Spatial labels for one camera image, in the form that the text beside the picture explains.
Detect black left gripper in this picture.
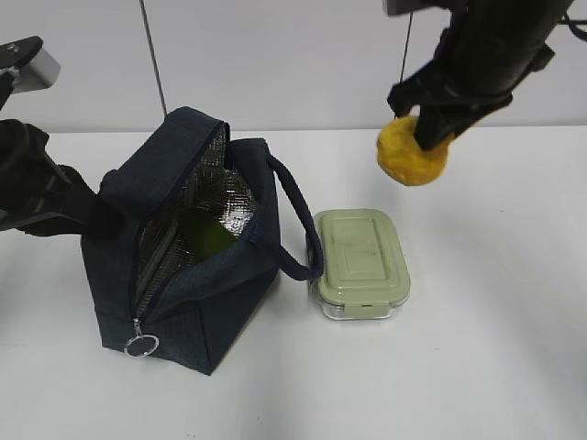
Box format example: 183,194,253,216
1,119,126,239

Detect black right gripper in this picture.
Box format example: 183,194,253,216
387,0,569,150

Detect yellow pear shaped fruit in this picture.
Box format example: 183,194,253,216
377,115,455,186

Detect green cucumber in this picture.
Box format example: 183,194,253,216
179,208,237,260

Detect navy blue lunch bag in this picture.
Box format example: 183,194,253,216
81,106,324,375

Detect green lidded glass container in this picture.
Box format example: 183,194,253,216
308,209,411,321

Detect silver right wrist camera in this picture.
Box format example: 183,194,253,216
382,0,438,17

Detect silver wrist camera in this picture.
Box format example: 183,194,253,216
382,0,438,17
1,36,61,94

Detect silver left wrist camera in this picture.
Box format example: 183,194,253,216
1,36,61,94

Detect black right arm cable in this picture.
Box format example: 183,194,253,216
559,11,587,45

